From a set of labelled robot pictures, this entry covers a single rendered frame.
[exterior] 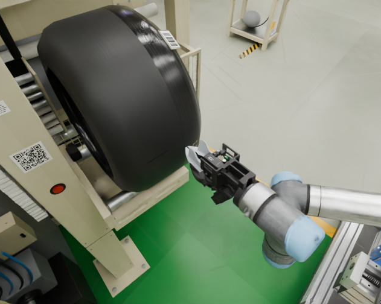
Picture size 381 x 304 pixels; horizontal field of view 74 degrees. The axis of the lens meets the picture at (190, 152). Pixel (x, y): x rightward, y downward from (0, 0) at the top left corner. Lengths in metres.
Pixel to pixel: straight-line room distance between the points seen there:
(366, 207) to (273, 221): 0.24
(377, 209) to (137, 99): 0.57
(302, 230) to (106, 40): 0.57
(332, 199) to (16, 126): 0.73
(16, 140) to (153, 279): 1.30
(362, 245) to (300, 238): 1.42
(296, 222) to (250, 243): 1.39
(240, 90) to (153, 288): 2.05
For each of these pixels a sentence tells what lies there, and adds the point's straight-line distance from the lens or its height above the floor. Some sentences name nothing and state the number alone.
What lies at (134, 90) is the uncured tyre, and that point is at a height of 1.37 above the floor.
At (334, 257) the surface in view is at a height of 0.23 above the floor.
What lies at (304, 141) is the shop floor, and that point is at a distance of 2.50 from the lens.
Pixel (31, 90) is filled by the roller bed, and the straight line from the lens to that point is 1.12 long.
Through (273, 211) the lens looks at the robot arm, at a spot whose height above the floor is 1.30.
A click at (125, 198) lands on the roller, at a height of 0.91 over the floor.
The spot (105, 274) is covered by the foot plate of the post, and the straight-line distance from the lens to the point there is 1.84.
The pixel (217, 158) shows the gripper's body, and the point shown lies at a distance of 0.55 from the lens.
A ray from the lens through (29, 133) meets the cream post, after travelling 0.71.
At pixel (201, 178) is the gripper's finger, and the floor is 1.23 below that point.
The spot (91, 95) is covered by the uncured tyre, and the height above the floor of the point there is 1.37.
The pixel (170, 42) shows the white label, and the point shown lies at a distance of 0.70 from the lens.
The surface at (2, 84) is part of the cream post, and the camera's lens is 0.64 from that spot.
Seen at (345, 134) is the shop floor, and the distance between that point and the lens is 2.74.
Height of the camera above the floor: 1.74
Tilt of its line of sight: 52 degrees down
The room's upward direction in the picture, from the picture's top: straight up
